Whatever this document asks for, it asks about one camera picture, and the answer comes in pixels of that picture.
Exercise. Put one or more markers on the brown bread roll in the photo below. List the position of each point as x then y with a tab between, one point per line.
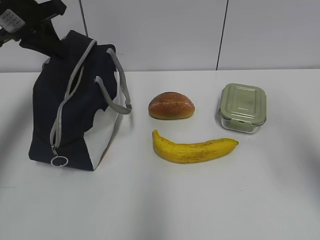
171	106

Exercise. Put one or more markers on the glass container with green lid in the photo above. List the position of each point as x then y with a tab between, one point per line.
242	108

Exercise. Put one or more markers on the navy and white lunch bag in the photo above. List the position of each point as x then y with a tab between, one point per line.
76	104

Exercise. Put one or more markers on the yellow banana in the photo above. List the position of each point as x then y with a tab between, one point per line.
191	153

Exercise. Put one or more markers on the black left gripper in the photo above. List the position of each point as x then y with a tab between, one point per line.
30	23

